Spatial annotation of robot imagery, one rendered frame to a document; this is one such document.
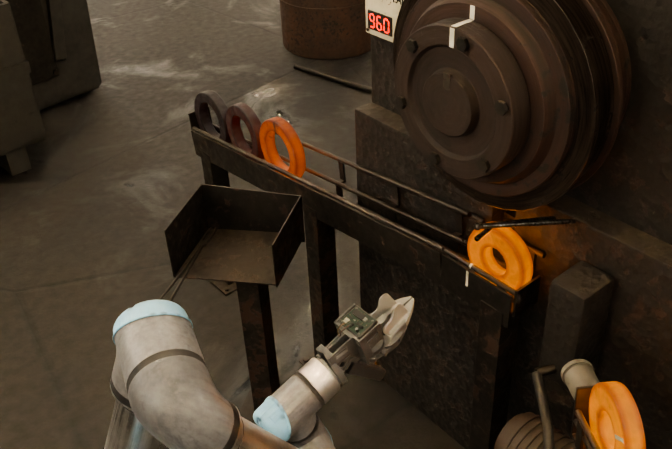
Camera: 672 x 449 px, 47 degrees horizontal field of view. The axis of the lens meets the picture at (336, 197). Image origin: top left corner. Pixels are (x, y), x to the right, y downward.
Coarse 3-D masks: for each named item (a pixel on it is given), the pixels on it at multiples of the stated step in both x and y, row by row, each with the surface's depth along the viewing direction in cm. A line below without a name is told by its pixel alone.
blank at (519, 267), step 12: (504, 228) 153; (468, 240) 160; (480, 240) 157; (492, 240) 154; (504, 240) 151; (516, 240) 151; (468, 252) 162; (480, 252) 159; (492, 252) 160; (504, 252) 152; (516, 252) 150; (528, 252) 151; (480, 264) 160; (492, 264) 160; (516, 264) 151; (528, 264) 151; (504, 276) 155; (516, 276) 152; (528, 276) 152; (516, 288) 154
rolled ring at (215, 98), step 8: (200, 96) 235; (208, 96) 231; (216, 96) 231; (200, 104) 237; (216, 104) 229; (224, 104) 230; (200, 112) 240; (216, 112) 230; (224, 112) 229; (200, 120) 241; (208, 120) 243; (224, 120) 229; (200, 128) 244; (208, 128) 242; (224, 128) 230; (216, 136) 240; (224, 136) 232
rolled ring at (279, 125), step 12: (276, 120) 206; (264, 132) 212; (276, 132) 206; (288, 132) 203; (264, 144) 215; (288, 144) 203; (300, 144) 204; (264, 156) 218; (276, 156) 216; (300, 156) 204; (288, 168) 213; (300, 168) 206
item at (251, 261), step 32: (224, 192) 189; (256, 192) 186; (192, 224) 187; (224, 224) 194; (256, 224) 191; (288, 224) 176; (224, 256) 185; (256, 256) 183; (288, 256) 179; (256, 288) 185; (256, 320) 191; (256, 352) 198; (256, 384) 205
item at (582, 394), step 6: (576, 390) 130; (582, 390) 129; (588, 390) 129; (576, 396) 130; (582, 396) 130; (588, 396) 130; (576, 402) 130; (582, 402) 131; (588, 402) 131; (576, 408) 131; (582, 408) 131; (588, 408) 131; (588, 414) 132; (588, 420) 133
